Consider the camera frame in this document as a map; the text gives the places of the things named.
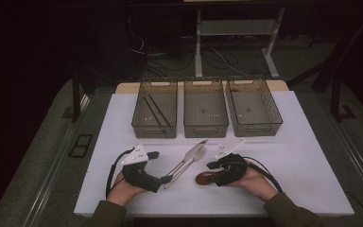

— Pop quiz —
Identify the left hand-held gripper black cable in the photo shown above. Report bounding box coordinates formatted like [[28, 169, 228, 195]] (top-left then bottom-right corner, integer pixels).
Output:
[[105, 148, 135, 199]]

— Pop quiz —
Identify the smoky clear plastic bin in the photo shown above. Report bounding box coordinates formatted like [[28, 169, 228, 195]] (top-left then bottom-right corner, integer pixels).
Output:
[[130, 78, 179, 140], [225, 75, 284, 138], [182, 78, 230, 139]]

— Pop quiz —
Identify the person's right hand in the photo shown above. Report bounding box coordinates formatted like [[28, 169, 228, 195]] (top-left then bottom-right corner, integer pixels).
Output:
[[233, 160, 279, 202]]

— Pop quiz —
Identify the black metal stand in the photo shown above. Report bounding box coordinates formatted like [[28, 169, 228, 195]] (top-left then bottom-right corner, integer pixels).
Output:
[[311, 9, 363, 122], [71, 67, 91, 124]]

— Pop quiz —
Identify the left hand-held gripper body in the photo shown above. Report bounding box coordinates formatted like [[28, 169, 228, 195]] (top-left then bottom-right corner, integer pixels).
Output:
[[121, 144, 164, 194]]

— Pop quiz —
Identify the steel fork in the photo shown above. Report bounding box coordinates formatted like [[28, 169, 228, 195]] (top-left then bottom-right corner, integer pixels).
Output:
[[164, 145, 208, 190]]

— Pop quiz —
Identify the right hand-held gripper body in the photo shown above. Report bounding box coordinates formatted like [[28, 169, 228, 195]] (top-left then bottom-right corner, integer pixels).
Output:
[[215, 138, 250, 187]]

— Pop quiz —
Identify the brown wooden spoon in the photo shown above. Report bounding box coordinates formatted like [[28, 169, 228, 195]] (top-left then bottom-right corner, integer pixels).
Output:
[[195, 169, 226, 187]]

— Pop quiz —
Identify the white metal stand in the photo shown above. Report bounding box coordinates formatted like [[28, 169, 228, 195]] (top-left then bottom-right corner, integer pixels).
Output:
[[195, 8, 286, 79]]

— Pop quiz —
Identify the black chopstick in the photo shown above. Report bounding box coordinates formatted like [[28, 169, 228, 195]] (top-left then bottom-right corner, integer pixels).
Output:
[[148, 94, 172, 128], [143, 96, 164, 128]]

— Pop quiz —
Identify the person's left hand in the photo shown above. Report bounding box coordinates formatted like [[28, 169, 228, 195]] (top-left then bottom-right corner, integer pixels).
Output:
[[106, 172, 147, 207]]

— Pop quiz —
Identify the tangle of floor cables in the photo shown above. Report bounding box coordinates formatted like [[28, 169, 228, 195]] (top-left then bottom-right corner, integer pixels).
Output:
[[129, 31, 250, 79]]

